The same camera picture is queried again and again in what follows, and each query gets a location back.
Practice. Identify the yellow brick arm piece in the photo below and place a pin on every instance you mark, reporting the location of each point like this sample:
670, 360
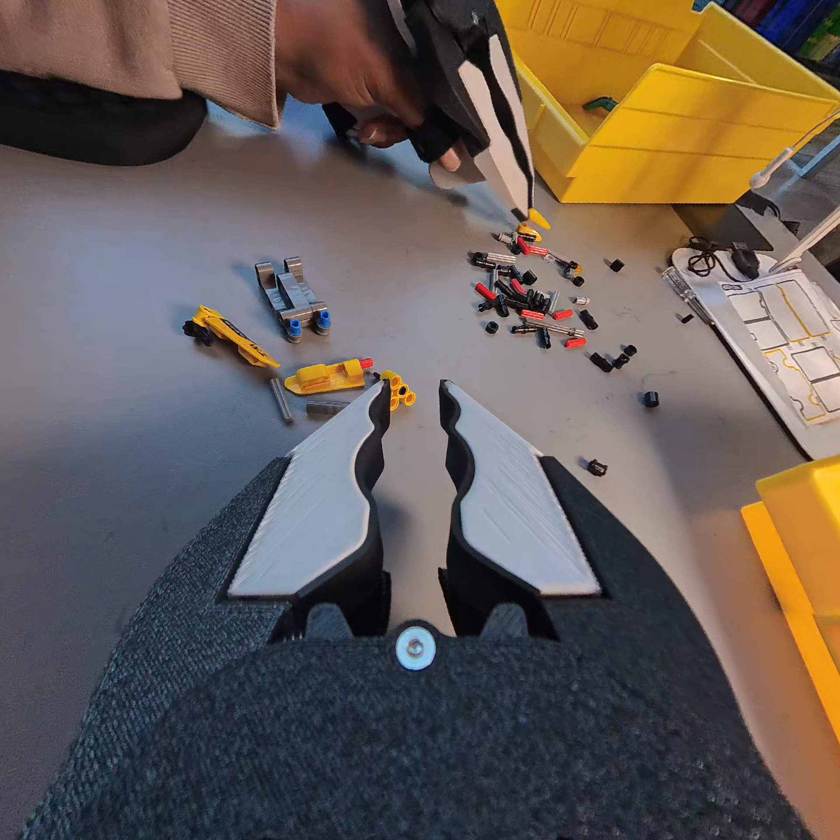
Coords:
328, 378

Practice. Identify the yellow connector with black pin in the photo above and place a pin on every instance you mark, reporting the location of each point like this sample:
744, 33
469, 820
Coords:
398, 390

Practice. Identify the black armrest pad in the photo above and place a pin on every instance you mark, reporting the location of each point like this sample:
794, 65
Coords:
92, 125

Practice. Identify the white instruction sheet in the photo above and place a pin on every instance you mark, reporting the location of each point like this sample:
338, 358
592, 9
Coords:
788, 355

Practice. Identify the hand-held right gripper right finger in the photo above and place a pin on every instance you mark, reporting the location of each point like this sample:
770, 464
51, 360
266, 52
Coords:
525, 525

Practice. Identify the yellow angled brick piece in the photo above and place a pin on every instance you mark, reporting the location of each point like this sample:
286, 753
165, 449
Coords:
230, 339

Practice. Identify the grey desk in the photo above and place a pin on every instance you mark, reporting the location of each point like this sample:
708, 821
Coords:
131, 499

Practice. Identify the person's left hand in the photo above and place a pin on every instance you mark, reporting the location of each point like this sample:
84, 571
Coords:
341, 59

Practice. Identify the yellow plastic bin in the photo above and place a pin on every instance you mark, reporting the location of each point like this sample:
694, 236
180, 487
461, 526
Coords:
709, 145
801, 525

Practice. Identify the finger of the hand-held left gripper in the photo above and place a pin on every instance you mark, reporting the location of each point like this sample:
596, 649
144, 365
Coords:
512, 131
460, 168

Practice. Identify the scattered small building pieces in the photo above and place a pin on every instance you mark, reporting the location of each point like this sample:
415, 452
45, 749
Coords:
532, 302

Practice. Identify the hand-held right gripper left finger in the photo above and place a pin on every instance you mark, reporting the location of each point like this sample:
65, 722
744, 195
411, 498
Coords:
302, 525

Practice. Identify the grey brick assembly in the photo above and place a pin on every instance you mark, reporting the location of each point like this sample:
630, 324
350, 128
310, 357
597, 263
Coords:
292, 299

